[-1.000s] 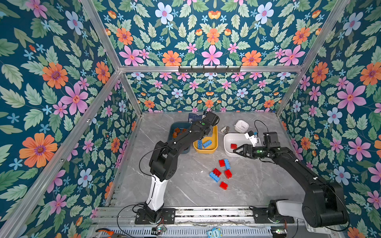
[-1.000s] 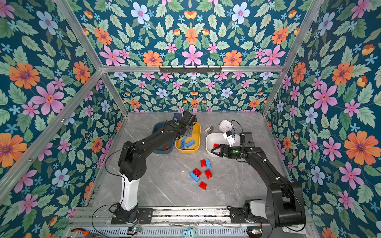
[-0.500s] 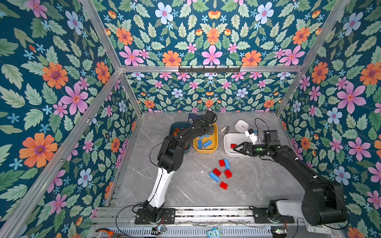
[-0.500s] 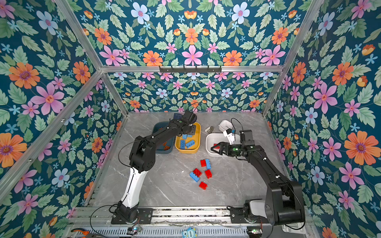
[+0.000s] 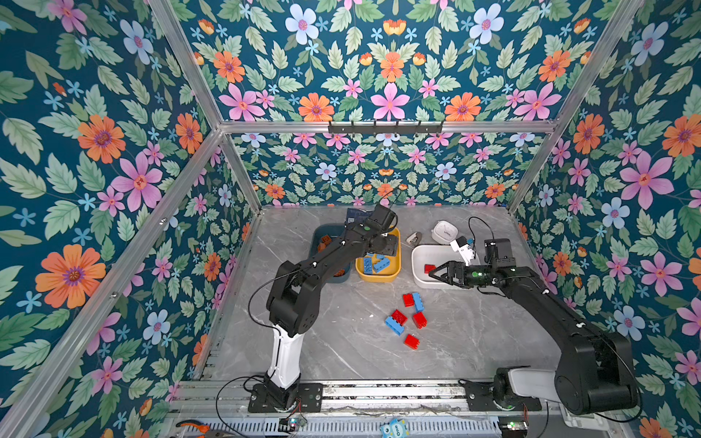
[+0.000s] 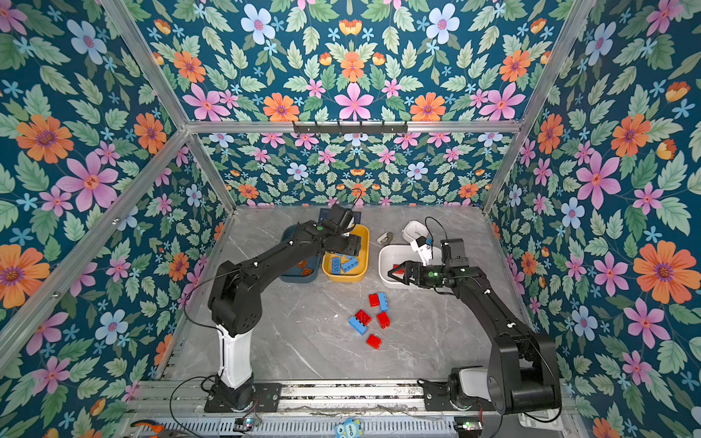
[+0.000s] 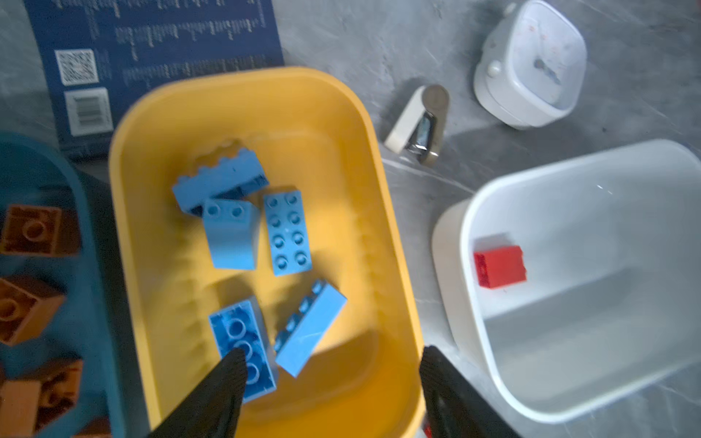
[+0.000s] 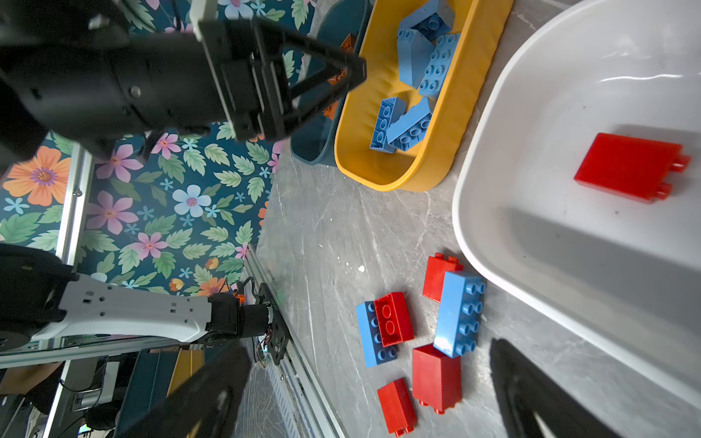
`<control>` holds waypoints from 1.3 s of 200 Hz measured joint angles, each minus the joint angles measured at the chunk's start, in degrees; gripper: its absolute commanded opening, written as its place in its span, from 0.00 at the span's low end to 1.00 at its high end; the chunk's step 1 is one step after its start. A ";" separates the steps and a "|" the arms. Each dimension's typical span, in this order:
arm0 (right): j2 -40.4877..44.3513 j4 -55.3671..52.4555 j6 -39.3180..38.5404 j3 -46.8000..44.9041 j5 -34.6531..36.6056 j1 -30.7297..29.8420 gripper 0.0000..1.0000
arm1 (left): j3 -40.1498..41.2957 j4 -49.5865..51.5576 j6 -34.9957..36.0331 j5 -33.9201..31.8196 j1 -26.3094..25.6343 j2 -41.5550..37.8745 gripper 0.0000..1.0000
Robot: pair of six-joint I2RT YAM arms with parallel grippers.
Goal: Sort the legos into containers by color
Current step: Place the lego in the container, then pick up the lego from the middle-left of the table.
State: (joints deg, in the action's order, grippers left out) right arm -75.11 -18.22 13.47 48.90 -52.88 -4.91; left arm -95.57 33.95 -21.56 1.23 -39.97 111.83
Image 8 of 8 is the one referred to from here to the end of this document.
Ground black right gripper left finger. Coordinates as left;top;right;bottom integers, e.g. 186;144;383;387
118;341;252;438

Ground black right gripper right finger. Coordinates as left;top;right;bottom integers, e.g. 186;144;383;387
489;339;618;437

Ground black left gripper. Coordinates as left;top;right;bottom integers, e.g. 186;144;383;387
191;1;367;142

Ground red lego bottom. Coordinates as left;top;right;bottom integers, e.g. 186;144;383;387
377;378;418;437

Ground red lego small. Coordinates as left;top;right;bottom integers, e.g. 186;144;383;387
574;132;691;204

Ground brown lego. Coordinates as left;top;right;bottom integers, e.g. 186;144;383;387
341;34;357;53
323;100;341;120

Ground light blue square lego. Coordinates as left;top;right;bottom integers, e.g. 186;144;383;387
397;28;434;89

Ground light blue long lego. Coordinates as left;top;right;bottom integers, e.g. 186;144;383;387
400;0;456;41

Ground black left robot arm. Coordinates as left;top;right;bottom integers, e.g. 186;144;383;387
1;1;367;168

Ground teal plastic bin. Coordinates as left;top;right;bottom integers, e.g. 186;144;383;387
290;1;372;166

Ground stacked spare bins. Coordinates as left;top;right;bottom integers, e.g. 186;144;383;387
115;350;206;437

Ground yellow plastic bin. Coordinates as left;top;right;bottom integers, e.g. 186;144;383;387
335;1;513;192

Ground white plastic bin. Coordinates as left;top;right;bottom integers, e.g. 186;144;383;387
452;1;700;405

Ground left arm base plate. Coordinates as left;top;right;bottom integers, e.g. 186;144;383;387
255;283;291;366

